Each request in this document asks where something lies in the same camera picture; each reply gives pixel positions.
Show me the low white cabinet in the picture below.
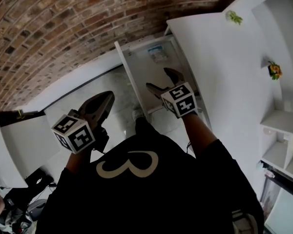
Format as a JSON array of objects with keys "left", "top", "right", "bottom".
[{"left": 0, "top": 110, "right": 62, "bottom": 189}]

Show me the person's black printed shirt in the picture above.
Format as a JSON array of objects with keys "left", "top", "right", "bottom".
[{"left": 36, "top": 117, "right": 265, "bottom": 234}]

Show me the small green potted plant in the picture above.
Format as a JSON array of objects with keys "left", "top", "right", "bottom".
[{"left": 226, "top": 10, "right": 244, "bottom": 25}]

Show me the person's right forearm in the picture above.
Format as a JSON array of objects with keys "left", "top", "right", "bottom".
[{"left": 182, "top": 112, "right": 219, "bottom": 159}]

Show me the small orange flower pot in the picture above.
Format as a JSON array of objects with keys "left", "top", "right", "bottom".
[{"left": 267, "top": 60, "right": 283, "bottom": 81}]

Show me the clear plastic bag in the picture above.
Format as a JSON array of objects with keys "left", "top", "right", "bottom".
[{"left": 147, "top": 45, "right": 168, "bottom": 64}]

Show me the white drawer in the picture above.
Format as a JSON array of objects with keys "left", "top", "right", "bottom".
[{"left": 114, "top": 34, "right": 204, "bottom": 116}]

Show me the person's left forearm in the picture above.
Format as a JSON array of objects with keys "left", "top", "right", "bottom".
[{"left": 65, "top": 146, "right": 94, "bottom": 174}]

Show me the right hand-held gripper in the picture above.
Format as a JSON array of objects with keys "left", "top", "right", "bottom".
[{"left": 146, "top": 67, "right": 198, "bottom": 118}]

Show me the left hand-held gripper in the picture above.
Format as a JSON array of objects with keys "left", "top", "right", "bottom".
[{"left": 51, "top": 91, "right": 114, "bottom": 155}]

